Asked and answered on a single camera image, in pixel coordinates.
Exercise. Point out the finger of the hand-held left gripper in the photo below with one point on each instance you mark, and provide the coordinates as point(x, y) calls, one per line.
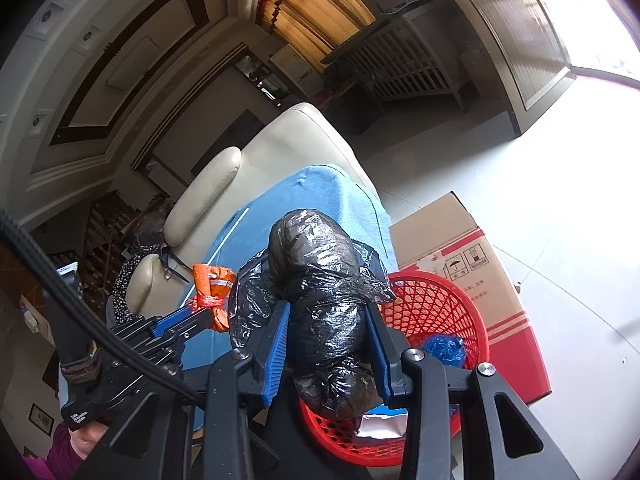
point(175, 321)
point(135, 335)

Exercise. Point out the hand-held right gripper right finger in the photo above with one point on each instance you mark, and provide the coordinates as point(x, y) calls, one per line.
point(375, 342)

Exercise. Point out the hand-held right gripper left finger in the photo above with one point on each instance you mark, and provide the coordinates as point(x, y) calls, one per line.
point(277, 355)

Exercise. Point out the orange plastic bag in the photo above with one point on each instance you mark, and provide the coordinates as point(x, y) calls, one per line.
point(212, 280)

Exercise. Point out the red plastic basket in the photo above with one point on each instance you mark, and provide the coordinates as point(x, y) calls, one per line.
point(430, 300)

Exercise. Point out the blue plastic bag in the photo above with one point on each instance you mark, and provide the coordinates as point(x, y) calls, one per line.
point(445, 350)

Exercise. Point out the black plastic bag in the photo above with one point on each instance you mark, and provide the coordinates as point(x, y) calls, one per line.
point(320, 285)

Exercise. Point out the person's left forearm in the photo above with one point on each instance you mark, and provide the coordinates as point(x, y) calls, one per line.
point(62, 455)

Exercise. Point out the person's left hand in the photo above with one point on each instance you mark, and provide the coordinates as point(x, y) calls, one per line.
point(86, 440)

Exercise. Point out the black and white patterned garment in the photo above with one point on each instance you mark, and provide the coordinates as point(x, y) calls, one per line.
point(117, 290)

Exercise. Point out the framed picture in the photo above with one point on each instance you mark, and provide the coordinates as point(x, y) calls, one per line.
point(41, 418)

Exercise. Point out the thin white stick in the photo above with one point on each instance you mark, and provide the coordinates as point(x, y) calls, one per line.
point(225, 240)

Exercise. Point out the wooden staircase railing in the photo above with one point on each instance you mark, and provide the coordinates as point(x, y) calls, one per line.
point(110, 240)

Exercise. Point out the cardboard box with red stripes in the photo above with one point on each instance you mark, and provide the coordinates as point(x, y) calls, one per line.
point(475, 240)

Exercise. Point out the blue tablecloth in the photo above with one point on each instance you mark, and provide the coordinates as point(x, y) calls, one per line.
point(320, 190)

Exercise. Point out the dark flat television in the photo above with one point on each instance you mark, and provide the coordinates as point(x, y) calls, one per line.
point(235, 135)

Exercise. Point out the cream leather sofa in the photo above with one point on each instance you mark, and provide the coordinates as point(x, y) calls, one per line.
point(300, 140)

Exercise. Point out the dark display shelf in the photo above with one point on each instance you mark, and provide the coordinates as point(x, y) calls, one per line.
point(262, 77)

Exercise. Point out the wooden crib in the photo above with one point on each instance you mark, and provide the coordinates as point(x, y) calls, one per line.
point(400, 65)

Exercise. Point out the white standing air conditioner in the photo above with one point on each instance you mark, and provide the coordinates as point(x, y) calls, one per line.
point(295, 65)

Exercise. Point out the wooden door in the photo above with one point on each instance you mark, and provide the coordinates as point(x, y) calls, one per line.
point(515, 50)

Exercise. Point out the yellow curtains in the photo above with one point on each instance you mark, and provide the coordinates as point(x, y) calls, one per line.
point(320, 15)

